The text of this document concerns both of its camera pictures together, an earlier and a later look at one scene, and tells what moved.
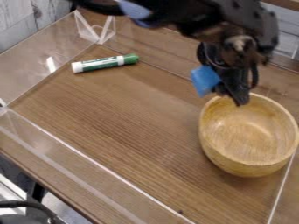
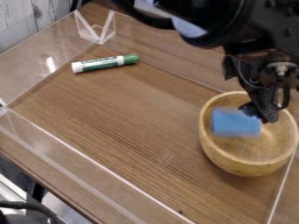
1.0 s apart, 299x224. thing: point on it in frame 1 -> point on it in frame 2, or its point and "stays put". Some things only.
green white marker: x=103 y=62 stays put
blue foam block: x=206 y=79 -> x=231 y=123
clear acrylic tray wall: x=88 y=183 stays put
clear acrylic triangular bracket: x=95 y=32 stays put
